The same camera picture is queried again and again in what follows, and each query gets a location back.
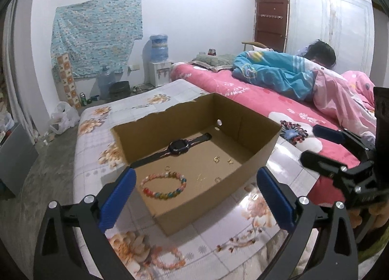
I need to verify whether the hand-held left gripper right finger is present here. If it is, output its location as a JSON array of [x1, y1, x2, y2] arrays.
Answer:
[[257, 167, 359, 280]]

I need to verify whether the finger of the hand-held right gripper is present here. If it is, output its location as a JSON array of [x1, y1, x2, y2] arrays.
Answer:
[[299, 149, 377, 195], [312, 124, 377, 162]]

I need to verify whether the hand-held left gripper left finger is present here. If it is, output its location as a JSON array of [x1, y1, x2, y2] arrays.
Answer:
[[33, 167, 137, 280]]

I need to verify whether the brown cardboard box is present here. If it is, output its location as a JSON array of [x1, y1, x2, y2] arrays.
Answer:
[[111, 92, 283, 236]]

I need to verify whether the multicoloured bead bracelet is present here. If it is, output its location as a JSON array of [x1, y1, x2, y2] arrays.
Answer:
[[140, 171, 188, 199]]

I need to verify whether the pink and black wristwatch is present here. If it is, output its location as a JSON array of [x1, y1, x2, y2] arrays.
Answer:
[[131, 133, 212, 169]]

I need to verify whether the orange bead bracelet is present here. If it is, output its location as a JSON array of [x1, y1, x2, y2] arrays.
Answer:
[[150, 246, 186, 270]]

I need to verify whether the person's right hand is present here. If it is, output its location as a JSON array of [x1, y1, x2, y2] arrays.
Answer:
[[349, 203, 389, 229]]

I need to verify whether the light pink quilt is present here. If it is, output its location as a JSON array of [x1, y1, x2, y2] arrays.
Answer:
[[313, 69, 377, 138]]

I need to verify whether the floral white mattress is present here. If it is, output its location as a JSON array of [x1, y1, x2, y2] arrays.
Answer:
[[73, 79, 319, 280]]

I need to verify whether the pink floral bed sheet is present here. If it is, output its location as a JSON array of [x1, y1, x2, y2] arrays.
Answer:
[[170, 61, 377, 204]]

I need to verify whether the white plastic bag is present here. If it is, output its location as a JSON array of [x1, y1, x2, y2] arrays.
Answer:
[[49, 102, 80, 135]]

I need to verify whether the grey board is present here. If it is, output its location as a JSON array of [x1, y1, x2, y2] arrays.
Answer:
[[0, 122, 38, 200]]

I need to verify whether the black bucket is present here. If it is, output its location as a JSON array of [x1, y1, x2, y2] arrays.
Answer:
[[109, 81, 131, 98]]

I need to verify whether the empty clear water bottle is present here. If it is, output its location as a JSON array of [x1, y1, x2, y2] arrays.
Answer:
[[97, 66, 116, 100]]

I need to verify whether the white wardrobe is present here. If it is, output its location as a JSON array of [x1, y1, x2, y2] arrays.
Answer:
[[287, 0, 376, 82]]

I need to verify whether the brown door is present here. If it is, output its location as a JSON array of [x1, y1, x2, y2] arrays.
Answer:
[[255, 0, 289, 53]]

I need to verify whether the orange checkered panel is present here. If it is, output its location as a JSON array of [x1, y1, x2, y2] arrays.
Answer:
[[57, 53, 81, 108]]

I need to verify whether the white water dispenser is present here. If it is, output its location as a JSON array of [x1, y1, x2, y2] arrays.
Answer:
[[148, 61, 174, 88]]

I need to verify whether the green patterned pillow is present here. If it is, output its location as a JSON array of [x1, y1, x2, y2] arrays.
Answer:
[[190, 54, 238, 72]]

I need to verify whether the blue water bottle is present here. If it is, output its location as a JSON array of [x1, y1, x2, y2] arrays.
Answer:
[[150, 35, 169, 62]]

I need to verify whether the white curtain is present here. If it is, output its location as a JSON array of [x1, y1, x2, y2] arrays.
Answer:
[[3, 0, 37, 135]]

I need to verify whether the teal patterned wall cloth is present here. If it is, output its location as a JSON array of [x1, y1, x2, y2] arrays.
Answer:
[[51, 0, 143, 78]]

